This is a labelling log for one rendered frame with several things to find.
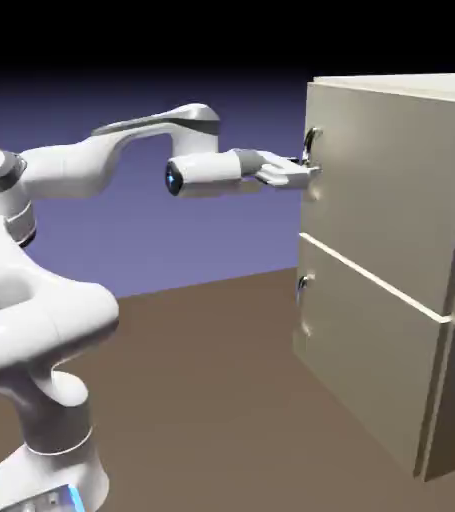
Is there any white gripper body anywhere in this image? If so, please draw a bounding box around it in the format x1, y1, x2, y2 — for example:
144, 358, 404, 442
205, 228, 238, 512
253, 150, 321, 191

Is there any long curved metal handle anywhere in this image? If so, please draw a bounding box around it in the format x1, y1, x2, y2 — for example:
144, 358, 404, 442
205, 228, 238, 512
301, 126, 324, 200

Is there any large beige cabinet door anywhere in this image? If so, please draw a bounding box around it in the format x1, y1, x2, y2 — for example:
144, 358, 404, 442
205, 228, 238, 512
299, 82, 455, 317

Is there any beige painted cabinet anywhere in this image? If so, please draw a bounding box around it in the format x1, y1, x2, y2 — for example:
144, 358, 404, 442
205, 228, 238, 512
292, 72, 455, 483

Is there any small beige cabinet door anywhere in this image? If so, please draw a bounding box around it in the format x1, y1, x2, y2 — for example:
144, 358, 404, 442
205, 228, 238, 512
292, 234, 454, 478

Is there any short curved metal handle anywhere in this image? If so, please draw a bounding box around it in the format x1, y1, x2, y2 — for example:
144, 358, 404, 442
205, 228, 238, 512
295, 273, 316, 338

